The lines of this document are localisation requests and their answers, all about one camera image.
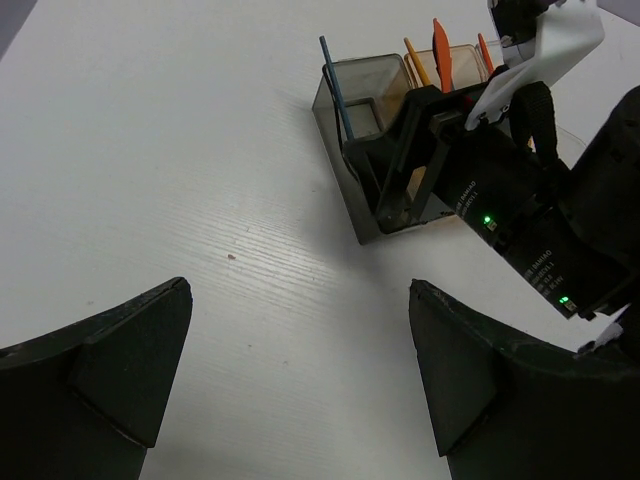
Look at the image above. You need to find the orange transparent container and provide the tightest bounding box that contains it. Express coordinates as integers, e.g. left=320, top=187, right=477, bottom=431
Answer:
left=402, top=43, right=491, bottom=96

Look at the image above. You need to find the grey transparent container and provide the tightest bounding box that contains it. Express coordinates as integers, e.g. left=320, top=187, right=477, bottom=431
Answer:
left=311, top=53, right=451, bottom=247

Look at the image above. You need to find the orange plastic knife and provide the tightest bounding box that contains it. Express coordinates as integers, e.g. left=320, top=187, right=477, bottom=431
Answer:
left=404, top=37, right=431, bottom=86

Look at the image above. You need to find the red plastic fork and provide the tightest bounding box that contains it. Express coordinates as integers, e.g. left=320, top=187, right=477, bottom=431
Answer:
left=477, top=33, right=495, bottom=75

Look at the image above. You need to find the red plastic knife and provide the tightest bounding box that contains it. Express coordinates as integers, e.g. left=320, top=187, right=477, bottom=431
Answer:
left=432, top=18, right=453, bottom=93

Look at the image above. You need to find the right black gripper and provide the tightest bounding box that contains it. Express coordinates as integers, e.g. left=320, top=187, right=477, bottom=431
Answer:
left=342, top=83, right=545, bottom=235

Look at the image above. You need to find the clear transparent container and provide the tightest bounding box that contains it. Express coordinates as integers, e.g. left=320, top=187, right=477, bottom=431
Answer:
left=475, top=39, right=504, bottom=79

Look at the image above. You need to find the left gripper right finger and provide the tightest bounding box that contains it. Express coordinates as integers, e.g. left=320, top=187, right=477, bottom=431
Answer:
left=409, top=280, right=639, bottom=479

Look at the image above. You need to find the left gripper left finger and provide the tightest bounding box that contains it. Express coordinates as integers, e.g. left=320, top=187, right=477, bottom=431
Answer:
left=1, top=277, right=193, bottom=479

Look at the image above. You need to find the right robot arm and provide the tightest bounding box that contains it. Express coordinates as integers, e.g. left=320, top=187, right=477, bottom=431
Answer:
left=343, top=81, right=639, bottom=358

